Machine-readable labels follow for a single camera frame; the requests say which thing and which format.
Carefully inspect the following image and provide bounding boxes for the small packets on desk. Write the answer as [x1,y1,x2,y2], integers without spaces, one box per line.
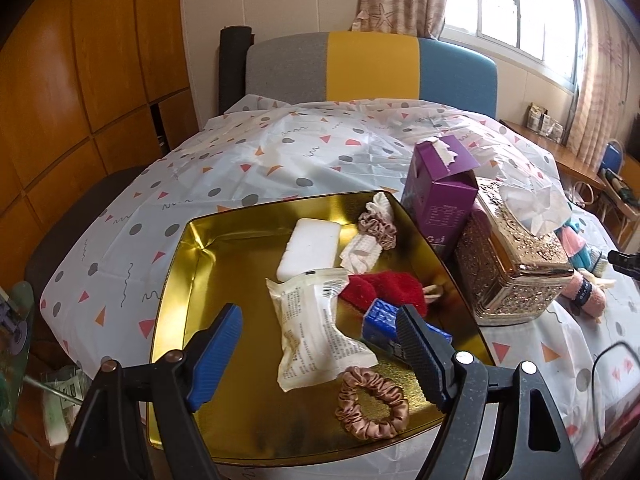
[525,102,566,143]

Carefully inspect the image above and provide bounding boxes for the wooden desk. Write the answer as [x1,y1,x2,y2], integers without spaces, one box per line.
[500,119,608,191]

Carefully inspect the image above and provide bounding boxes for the grey yellow blue headboard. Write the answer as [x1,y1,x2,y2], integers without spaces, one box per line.
[244,31,499,121]

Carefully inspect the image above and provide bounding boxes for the blue tissue packet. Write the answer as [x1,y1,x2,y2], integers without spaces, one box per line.
[361,298,453,361]

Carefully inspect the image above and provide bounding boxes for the pink towel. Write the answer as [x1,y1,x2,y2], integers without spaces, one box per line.
[562,269,608,318]

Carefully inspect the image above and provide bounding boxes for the red fluffy cloth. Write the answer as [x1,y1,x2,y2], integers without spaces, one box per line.
[337,270,430,318]

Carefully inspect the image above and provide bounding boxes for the purple plastic stand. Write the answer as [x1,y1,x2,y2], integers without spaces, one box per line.
[0,287,28,356]

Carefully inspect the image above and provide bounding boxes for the gold metal tray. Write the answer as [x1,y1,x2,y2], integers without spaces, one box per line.
[146,190,496,461]

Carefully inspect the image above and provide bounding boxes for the window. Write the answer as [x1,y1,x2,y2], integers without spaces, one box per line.
[440,0,588,91]

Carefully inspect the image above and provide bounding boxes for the wooden wardrobe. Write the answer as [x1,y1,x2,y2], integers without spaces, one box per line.
[0,0,201,256]

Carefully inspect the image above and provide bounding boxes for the blue plush bear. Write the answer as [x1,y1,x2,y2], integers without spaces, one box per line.
[557,212,608,271]

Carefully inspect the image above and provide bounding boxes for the blue chair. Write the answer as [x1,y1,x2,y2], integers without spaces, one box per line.
[600,141,626,176]

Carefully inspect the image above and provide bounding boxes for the ornate gold tissue box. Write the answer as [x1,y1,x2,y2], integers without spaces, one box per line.
[452,176,576,328]

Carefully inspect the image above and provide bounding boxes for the black cable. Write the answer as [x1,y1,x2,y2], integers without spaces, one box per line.
[592,342,640,461]

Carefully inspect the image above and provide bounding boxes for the pink patterned curtain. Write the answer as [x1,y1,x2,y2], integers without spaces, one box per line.
[567,0,640,161]

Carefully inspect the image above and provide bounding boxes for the white wet wipe packet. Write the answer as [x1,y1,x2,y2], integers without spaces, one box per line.
[265,267,380,393]

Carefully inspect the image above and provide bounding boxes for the stack of paper leaflets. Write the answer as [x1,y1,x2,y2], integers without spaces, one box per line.
[40,365,93,448]

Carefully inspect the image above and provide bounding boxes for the dark upholstered seat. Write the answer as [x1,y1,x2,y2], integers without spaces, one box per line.
[25,166,148,321]

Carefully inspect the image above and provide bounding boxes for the glass side table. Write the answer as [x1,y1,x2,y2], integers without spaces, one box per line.
[0,280,36,428]

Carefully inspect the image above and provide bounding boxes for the mauve scrunchie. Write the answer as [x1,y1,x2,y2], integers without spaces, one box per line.
[357,211,398,251]

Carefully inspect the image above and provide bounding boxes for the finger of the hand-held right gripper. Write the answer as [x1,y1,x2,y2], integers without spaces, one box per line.
[607,250,640,278]

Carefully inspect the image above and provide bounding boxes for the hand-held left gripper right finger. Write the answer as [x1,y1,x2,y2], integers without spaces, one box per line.
[395,304,583,480]

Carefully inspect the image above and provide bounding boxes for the white soap bar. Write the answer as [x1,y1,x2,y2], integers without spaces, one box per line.
[276,217,342,282]

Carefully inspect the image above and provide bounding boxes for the pink satin scrunchie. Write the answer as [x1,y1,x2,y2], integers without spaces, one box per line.
[335,366,411,442]

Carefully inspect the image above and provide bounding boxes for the cream ruffled scrunchie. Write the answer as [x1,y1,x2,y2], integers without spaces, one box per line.
[364,191,393,218]

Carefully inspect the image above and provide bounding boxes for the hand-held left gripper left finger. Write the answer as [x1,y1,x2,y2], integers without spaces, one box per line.
[55,302,244,480]

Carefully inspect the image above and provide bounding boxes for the white waffle cloth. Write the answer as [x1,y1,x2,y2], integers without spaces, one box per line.
[339,234,383,273]

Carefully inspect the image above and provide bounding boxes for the black rolled mat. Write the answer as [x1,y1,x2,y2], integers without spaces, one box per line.
[218,25,255,116]

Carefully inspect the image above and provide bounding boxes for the purple tissue carton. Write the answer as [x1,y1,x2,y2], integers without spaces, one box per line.
[400,135,482,261]

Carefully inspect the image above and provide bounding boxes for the wooden folding chair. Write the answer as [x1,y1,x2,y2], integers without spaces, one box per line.
[597,167,640,246]

